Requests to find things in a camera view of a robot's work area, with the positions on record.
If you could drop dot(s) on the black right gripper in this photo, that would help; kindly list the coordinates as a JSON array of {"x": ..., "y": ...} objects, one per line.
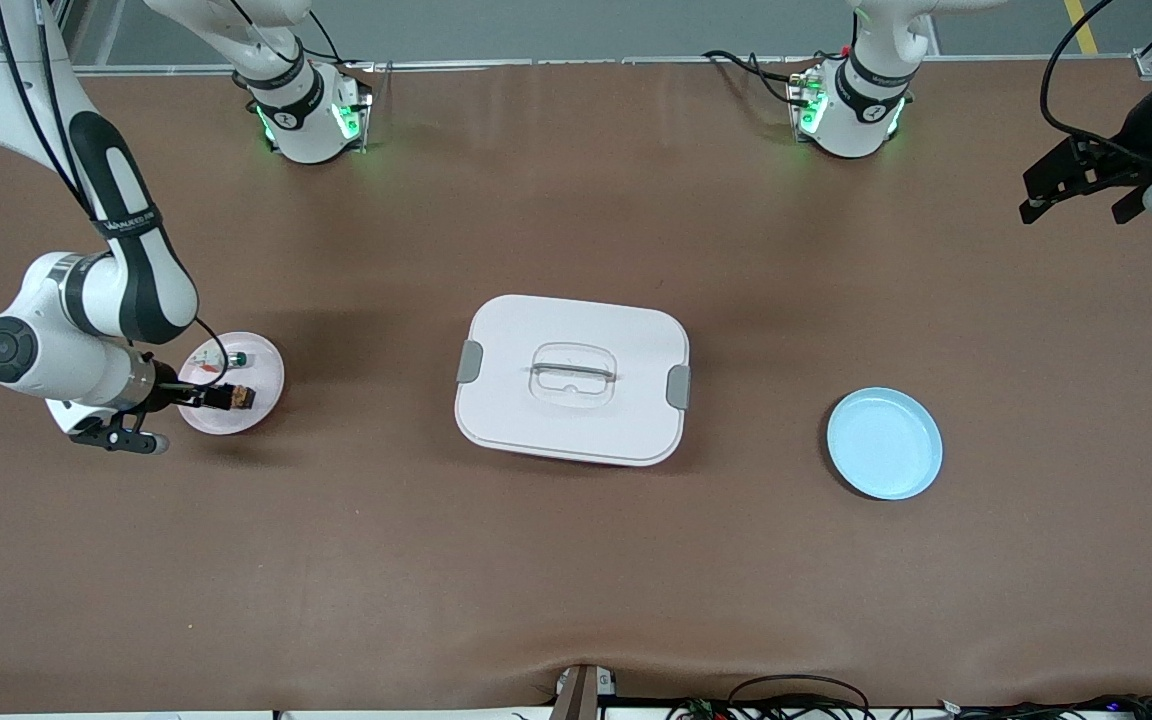
[{"x": 171, "y": 393}]

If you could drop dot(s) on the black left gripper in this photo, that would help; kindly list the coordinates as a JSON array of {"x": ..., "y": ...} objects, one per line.
[{"x": 1132, "y": 150}]

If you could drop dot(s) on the black orange switch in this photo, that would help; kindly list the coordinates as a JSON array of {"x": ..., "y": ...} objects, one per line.
[{"x": 244, "y": 398}]

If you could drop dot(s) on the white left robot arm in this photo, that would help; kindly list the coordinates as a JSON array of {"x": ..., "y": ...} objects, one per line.
[{"x": 861, "y": 100}]

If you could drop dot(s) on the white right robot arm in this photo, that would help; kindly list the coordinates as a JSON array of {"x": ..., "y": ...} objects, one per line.
[{"x": 56, "y": 350}]

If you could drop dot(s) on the white lidded storage box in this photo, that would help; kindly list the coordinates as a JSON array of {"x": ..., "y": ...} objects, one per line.
[{"x": 571, "y": 400}]

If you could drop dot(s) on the white green circuit breaker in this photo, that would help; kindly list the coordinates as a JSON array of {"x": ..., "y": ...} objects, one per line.
[{"x": 234, "y": 359}]

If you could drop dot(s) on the pink round plate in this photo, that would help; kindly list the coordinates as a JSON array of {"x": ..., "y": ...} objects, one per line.
[{"x": 261, "y": 360}]

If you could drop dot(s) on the light blue round plate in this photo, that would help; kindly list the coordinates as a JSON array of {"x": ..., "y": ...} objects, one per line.
[{"x": 884, "y": 445}]

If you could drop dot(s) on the brown camera mount bar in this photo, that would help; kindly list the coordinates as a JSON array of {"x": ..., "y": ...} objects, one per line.
[{"x": 581, "y": 695}]

